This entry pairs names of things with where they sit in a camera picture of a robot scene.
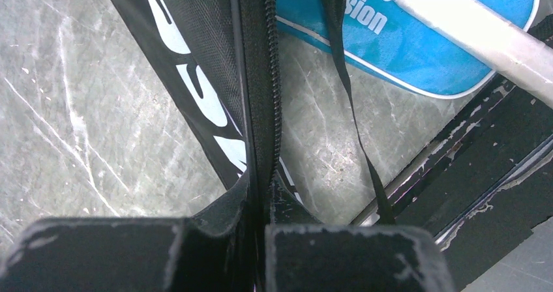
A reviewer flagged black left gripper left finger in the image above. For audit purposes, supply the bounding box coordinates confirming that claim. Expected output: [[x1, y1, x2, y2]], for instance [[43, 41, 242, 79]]
[[0, 173, 252, 292]]

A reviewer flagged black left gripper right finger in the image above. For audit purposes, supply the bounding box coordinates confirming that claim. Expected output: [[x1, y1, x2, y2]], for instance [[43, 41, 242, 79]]
[[263, 175, 459, 292]]

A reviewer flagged black racket cover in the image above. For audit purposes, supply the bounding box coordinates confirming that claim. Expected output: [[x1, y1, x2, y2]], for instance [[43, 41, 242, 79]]
[[97, 0, 396, 226]]

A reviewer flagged blue racket cover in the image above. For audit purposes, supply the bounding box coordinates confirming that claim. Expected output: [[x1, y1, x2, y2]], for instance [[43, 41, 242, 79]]
[[276, 0, 540, 99]]

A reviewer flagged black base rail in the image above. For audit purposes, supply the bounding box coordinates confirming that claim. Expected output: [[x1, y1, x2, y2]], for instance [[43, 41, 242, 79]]
[[351, 13, 553, 291]]

